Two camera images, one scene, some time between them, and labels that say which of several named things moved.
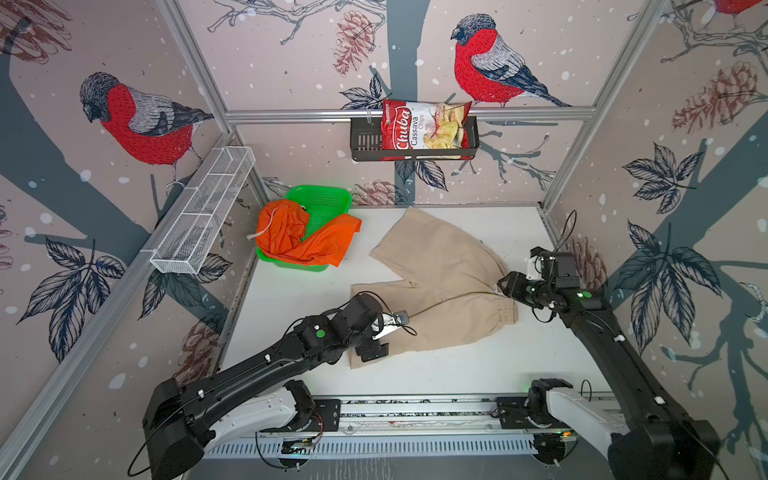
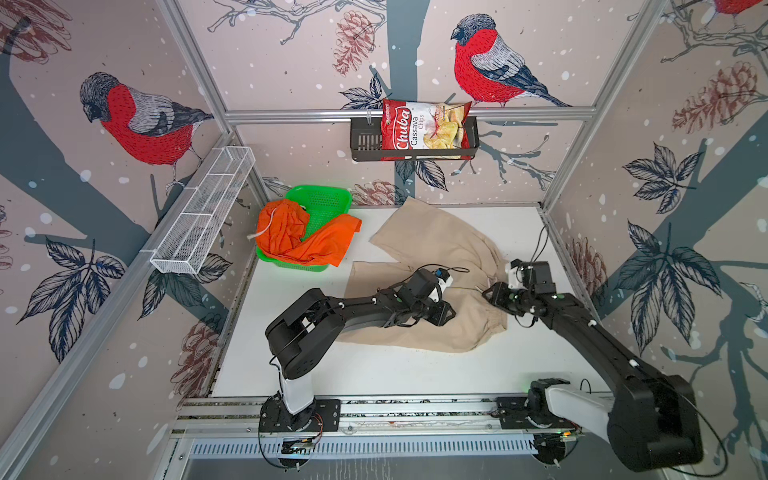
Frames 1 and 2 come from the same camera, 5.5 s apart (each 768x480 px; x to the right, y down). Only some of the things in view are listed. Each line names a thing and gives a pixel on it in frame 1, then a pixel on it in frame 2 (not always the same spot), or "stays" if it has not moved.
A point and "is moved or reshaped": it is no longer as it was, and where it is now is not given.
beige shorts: [452, 293] is moved or reshaped
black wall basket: [366, 143] stays
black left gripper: [374, 349] -> [440, 318]
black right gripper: [511, 285] -> [495, 295]
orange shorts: [281, 226] stays
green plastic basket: [322, 203] stays
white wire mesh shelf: [185, 245] stays
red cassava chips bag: [424, 125] stays
